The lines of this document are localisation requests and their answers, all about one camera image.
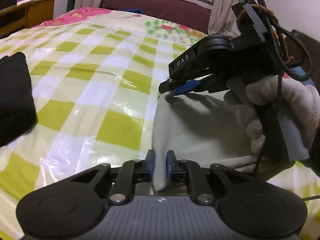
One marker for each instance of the grey pants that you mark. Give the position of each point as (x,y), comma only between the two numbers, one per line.
(200,130)

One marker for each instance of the pink cartoon printed bedsheet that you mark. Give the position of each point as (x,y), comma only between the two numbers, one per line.
(82,13)

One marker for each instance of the maroon sofa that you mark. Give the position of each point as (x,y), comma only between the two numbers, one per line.
(160,7)

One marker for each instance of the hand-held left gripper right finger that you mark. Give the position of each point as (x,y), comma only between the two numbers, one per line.
(170,167)

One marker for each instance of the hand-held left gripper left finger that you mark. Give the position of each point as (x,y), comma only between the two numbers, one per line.
(150,166)

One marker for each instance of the black folded cloth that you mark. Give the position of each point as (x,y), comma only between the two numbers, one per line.
(15,97)

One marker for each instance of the person's right hand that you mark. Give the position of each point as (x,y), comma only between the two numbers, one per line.
(297,110)

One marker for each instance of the blue cloth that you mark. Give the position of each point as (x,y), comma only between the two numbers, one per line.
(136,11)

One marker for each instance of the yellow checkered plastic bed cover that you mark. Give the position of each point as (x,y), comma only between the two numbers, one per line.
(100,92)

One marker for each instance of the wooden desk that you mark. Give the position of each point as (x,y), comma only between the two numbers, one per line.
(35,12)

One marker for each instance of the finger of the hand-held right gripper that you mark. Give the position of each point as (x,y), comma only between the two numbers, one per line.
(186,87)
(167,86)

